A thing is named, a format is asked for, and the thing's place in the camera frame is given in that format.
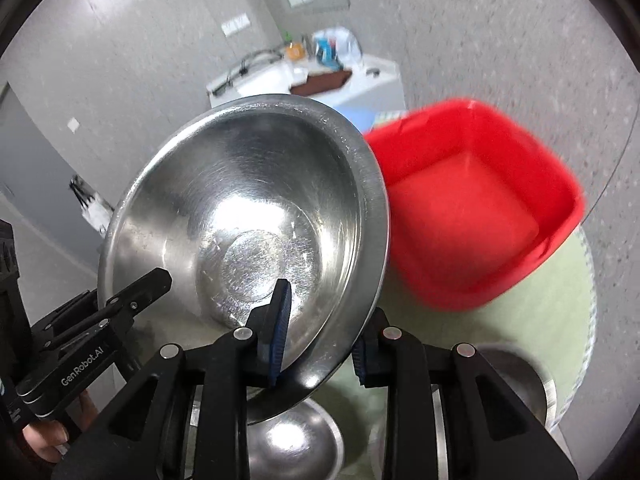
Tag blue and white plastic bag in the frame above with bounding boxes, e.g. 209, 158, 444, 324
311, 26, 362, 70

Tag white double socket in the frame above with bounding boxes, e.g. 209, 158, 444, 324
220, 13, 250, 37

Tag white sink counter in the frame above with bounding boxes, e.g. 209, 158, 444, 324
206, 54, 407, 112

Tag medium steel bowl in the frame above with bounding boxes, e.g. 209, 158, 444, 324
434, 343, 559, 480

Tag white tote bag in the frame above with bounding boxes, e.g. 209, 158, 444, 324
70, 174, 114, 238

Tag red plastic basin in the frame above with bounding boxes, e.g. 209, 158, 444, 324
364, 99, 586, 311

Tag black faucet hose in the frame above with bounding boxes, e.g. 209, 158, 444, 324
211, 44, 289, 97

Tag person's left hand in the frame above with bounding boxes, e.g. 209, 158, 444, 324
22, 390, 99, 464

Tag large steel mixing bowl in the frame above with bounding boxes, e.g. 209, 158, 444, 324
98, 94, 390, 422

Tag orange container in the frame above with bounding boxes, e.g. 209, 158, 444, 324
285, 42, 307, 62

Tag small steel bowl front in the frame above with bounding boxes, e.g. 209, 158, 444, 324
246, 399, 345, 480

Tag green checkered tablecloth with lace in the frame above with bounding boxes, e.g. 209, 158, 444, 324
309, 229, 597, 479

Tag white wall switch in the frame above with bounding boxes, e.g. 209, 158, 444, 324
67, 117, 80, 133

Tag grey door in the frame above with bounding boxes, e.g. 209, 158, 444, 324
1, 84, 102, 271

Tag light blue plate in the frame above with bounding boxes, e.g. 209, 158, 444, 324
335, 106, 378, 133

